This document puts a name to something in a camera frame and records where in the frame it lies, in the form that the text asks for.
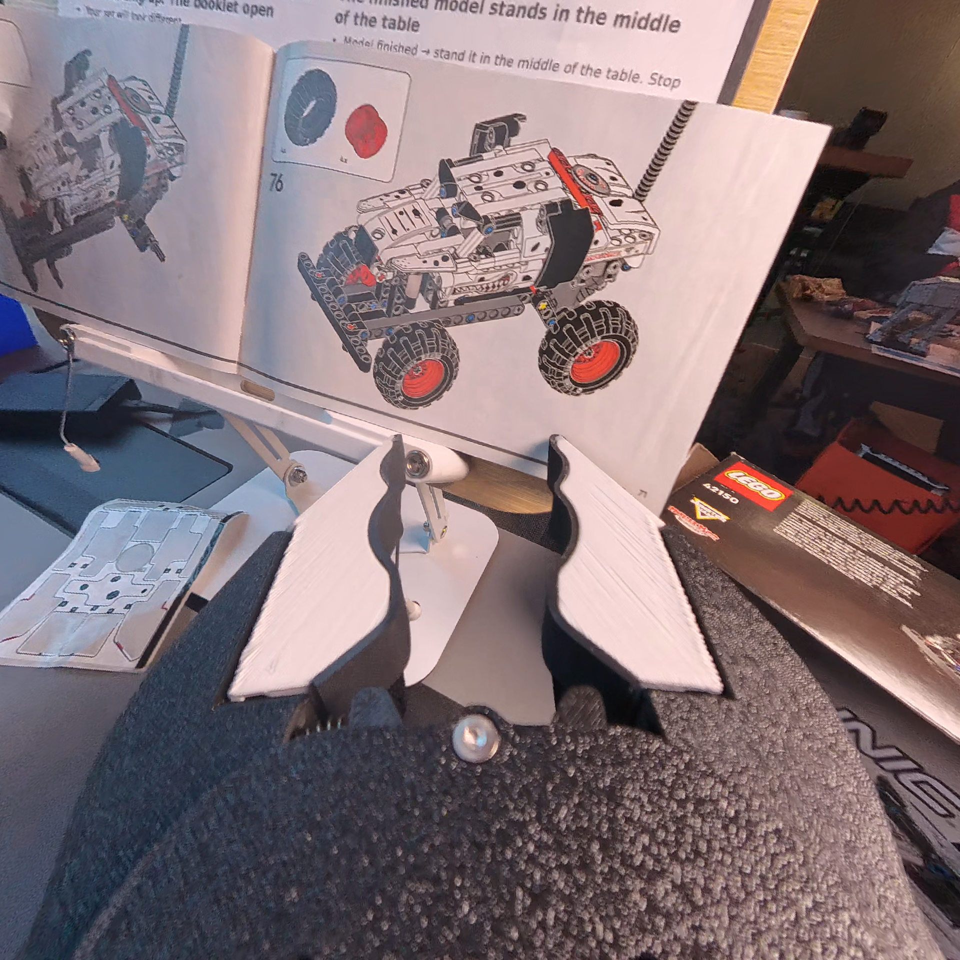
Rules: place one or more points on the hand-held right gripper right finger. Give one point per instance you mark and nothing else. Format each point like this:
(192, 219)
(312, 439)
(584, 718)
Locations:
(638, 600)

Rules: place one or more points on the toy truck set box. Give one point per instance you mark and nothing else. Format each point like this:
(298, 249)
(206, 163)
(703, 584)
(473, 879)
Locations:
(840, 600)

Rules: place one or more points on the printed paper sheet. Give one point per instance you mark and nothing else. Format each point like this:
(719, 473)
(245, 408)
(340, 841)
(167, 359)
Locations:
(525, 53)

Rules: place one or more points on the blue plastic bag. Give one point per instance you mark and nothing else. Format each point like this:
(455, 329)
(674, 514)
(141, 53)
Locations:
(15, 338)

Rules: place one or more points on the white booklet stand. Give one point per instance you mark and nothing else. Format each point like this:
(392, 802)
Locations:
(465, 600)

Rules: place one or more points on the building instruction booklet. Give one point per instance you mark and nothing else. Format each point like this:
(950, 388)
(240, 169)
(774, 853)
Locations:
(495, 165)

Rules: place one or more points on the wooden side table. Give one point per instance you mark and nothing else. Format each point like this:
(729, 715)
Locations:
(840, 333)

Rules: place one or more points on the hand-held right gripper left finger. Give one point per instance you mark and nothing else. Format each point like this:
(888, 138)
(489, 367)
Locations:
(315, 615)

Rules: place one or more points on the red crate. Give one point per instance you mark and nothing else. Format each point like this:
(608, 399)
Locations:
(900, 473)

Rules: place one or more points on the white sticker sheet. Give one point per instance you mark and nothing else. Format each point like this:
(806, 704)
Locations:
(120, 585)

